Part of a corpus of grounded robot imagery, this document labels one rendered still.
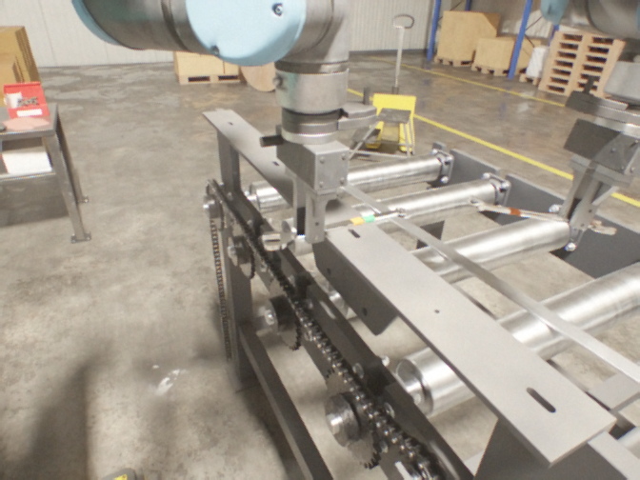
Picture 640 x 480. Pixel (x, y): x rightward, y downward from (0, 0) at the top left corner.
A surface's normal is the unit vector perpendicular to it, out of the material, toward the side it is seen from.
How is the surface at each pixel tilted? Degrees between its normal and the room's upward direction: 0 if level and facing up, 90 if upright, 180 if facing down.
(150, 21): 108
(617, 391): 0
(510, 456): 90
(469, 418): 0
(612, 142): 79
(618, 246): 90
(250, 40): 90
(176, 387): 0
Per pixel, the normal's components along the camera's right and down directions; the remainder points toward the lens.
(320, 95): 0.25, 0.51
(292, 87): -0.46, 0.44
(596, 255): -0.89, 0.21
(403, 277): 0.03, -0.86
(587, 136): -0.97, -0.13
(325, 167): 0.45, 0.47
